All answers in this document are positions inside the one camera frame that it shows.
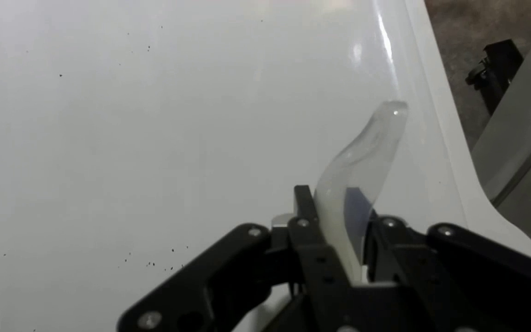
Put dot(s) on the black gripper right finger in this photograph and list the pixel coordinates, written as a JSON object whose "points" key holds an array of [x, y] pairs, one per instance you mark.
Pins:
{"points": [[461, 283]]}

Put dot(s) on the black floor object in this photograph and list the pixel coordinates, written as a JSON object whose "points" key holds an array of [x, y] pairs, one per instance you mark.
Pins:
{"points": [[496, 71]]}

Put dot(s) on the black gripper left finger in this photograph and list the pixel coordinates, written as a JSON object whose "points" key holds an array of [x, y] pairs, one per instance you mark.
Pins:
{"points": [[247, 278]]}

